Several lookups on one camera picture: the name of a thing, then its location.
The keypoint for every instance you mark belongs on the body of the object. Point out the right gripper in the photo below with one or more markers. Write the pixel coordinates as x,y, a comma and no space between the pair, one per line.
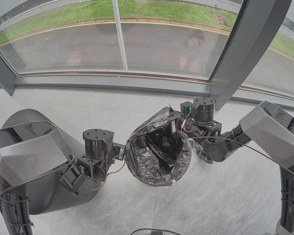
190,128

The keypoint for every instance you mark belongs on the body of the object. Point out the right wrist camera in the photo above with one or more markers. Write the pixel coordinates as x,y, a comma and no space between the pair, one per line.
185,108

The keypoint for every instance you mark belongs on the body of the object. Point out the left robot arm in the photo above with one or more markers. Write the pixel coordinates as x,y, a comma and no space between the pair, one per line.
31,150

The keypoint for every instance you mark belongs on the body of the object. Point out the crumpled black plastic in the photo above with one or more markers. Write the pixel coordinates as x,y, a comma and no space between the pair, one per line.
201,155

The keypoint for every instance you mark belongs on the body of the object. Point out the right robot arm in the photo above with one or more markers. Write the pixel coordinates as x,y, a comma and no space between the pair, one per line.
272,131

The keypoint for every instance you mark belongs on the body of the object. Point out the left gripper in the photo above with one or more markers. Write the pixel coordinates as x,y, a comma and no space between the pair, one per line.
118,152

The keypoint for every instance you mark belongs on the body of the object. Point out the black plastic bag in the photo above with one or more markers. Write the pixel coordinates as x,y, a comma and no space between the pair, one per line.
142,165

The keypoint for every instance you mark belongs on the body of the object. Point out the window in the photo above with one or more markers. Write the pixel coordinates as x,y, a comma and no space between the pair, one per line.
257,45

